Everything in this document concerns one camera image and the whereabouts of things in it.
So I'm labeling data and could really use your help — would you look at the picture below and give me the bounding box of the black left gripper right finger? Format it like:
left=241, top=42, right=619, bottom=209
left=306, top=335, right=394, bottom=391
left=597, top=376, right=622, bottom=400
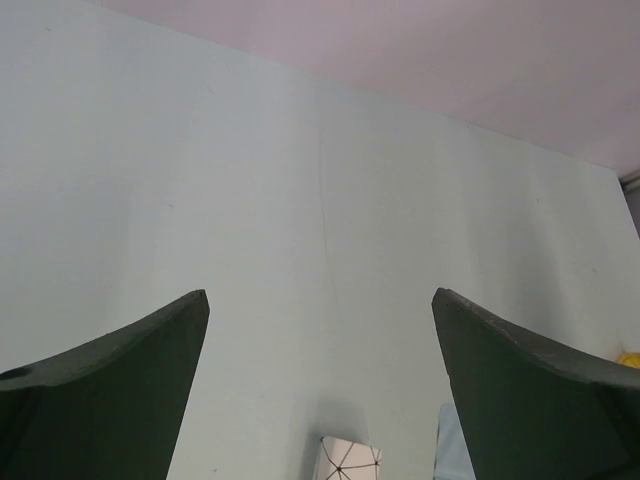
left=432, top=288, right=639, bottom=479

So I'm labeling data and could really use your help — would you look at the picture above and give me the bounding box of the white geometric glasses case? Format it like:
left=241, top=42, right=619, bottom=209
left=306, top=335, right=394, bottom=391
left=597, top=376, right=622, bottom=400
left=313, top=436, right=382, bottom=480

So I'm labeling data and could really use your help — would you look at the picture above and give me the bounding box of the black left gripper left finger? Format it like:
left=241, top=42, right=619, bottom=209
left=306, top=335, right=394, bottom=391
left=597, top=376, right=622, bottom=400
left=1, top=290, right=208, bottom=479

